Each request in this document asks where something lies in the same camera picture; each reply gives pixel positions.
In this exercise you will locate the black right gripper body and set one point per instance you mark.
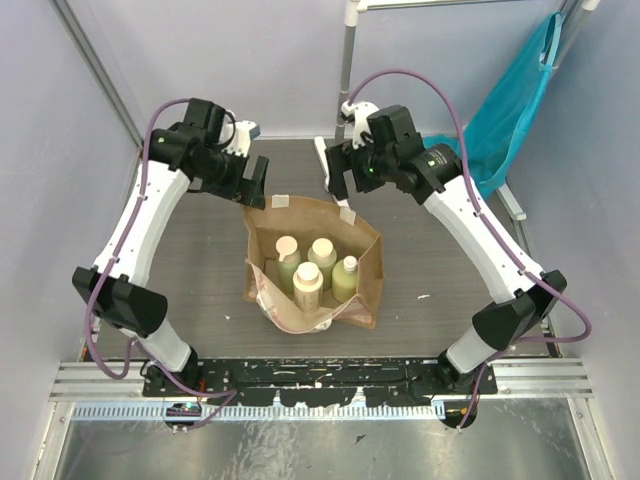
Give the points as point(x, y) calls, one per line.
point(372, 167)

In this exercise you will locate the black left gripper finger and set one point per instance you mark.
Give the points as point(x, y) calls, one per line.
point(251, 193)
point(260, 170)

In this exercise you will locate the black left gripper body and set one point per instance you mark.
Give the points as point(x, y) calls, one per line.
point(245, 181)

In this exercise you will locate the brown canvas tote bag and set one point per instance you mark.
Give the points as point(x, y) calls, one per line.
point(306, 220)

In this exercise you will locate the green bottle flip cap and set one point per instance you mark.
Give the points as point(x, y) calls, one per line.
point(288, 261)

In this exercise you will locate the green bottle beige round cap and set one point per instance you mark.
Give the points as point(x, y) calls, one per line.
point(323, 254)

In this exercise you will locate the cream white bottle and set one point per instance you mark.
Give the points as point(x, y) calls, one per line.
point(308, 287)

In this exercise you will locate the green pump bottle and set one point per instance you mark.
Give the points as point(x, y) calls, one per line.
point(345, 276)

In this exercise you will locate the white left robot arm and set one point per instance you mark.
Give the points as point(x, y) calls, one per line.
point(115, 288)

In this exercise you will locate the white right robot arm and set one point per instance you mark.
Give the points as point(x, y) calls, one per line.
point(517, 284)

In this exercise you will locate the teal fabric bag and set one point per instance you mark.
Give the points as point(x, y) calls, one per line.
point(496, 133)

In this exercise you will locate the white right rack foot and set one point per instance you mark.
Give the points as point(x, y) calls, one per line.
point(513, 207)

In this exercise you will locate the grey metal rack pole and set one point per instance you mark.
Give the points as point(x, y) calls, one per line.
point(350, 25)

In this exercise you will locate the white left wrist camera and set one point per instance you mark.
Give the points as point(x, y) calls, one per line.
point(238, 138)

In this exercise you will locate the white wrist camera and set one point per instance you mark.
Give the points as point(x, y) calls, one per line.
point(357, 114)
point(238, 138)

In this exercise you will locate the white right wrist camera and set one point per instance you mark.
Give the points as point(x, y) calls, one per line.
point(357, 114)

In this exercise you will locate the black mounting base plate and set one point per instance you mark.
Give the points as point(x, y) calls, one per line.
point(322, 382)

